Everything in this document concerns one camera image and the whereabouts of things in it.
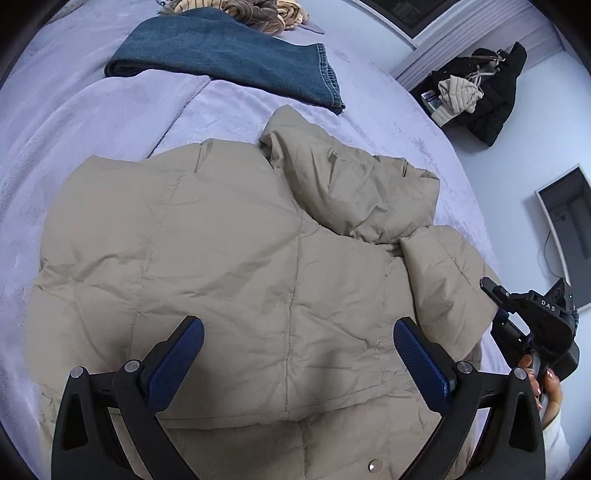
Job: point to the person's right hand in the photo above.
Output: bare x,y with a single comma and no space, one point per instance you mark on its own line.
549,392

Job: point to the blue jeans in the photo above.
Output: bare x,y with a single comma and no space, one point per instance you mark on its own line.
221,50

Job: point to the beige puffer jacket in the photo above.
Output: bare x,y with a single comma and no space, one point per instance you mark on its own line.
231,258

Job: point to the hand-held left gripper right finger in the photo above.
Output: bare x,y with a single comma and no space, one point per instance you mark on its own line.
418,360

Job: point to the white framed monitor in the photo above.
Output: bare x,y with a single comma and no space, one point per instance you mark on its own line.
563,217

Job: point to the person's right forearm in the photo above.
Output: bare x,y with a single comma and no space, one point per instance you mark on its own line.
556,447

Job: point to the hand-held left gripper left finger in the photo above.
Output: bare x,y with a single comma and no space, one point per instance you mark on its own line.
182,355

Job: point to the black jacket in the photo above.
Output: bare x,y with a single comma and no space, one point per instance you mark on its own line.
498,106

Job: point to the striped beige garment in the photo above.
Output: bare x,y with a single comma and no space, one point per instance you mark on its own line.
288,14

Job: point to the dark window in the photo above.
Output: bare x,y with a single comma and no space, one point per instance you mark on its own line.
406,14

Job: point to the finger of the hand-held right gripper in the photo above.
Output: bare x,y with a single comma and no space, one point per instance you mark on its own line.
493,288

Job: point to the lilac fleece blanket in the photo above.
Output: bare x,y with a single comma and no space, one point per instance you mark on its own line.
92,115

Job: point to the blue white box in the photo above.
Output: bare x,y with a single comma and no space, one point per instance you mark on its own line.
430,100

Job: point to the beige ribbed garment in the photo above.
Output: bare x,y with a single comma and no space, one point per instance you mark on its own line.
459,97

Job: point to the brown garment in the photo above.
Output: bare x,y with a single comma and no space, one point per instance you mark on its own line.
244,11

